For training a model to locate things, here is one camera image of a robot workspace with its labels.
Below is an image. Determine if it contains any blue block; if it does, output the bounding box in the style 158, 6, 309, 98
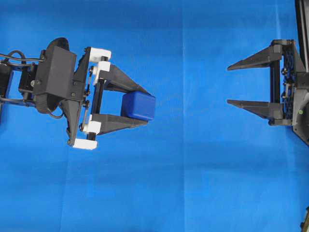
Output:
120, 91, 156, 121

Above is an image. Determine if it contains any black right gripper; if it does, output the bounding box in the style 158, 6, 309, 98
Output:
227, 40, 309, 145

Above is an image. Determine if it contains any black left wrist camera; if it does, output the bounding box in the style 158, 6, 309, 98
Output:
33, 37, 83, 114

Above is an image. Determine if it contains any blue table cloth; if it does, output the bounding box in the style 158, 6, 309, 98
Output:
0, 0, 309, 232

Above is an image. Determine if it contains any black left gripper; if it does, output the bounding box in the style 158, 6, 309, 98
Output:
61, 47, 151, 150

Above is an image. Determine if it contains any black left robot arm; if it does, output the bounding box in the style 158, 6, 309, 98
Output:
0, 44, 156, 150

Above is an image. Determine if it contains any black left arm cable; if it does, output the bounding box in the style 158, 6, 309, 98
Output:
0, 49, 45, 66

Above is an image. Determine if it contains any black aluminium frame rail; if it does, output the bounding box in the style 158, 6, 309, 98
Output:
295, 0, 309, 72

